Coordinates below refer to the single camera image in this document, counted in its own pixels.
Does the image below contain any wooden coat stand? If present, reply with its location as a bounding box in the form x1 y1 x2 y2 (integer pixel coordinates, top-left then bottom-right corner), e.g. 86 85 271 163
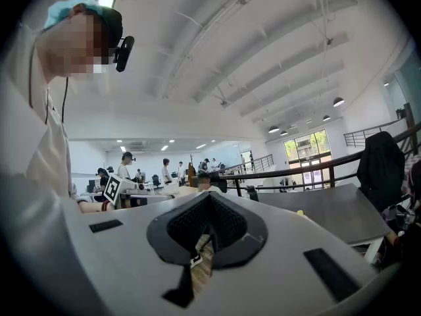
187 154 195 188

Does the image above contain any teal hair cover cap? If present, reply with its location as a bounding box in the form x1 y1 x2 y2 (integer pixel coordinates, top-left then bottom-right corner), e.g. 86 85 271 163
44 0 105 31

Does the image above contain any black head camera cable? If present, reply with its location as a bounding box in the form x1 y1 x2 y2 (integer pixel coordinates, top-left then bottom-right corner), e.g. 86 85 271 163
61 76 70 124

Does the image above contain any beige sweatshirt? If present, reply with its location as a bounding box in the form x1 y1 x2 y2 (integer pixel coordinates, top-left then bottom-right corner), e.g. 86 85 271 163
0 21 85 215

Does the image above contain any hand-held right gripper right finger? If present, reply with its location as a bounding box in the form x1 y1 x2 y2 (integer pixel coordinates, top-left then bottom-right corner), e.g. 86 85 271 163
197 191 378 316

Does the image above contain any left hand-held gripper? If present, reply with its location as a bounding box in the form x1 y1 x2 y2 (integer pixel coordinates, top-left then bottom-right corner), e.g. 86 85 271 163
103 172 175 210

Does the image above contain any grey balcony railing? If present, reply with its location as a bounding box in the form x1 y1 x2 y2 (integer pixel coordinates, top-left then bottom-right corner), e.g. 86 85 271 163
223 154 274 178
343 117 409 148

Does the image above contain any black jacket on chair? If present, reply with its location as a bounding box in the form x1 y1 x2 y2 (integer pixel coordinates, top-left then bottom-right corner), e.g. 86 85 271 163
357 130 406 212

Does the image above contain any black head-mounted camera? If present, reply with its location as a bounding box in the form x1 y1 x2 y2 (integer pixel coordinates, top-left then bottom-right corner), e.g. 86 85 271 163
114 36 136 73

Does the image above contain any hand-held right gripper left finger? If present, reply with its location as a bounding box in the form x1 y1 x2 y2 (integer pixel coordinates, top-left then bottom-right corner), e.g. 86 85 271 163
62 191 212 316

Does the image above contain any person's left forearm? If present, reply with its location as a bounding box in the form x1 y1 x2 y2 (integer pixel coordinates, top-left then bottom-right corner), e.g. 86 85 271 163
77 201 106 215

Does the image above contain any row of recessed ceiling lights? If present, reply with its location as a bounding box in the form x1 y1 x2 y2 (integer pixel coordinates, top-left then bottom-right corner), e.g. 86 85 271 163
116 139 217 151

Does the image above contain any black office chair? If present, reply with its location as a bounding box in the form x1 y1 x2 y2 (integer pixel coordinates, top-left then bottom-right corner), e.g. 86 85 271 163
210 174 228 194

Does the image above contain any large glass entrance window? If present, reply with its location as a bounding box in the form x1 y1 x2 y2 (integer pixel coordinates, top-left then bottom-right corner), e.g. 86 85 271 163
284 129 332 184

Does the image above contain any dark metal railing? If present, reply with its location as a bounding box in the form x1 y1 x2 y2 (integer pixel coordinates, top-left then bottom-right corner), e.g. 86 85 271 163
215 122 421 199

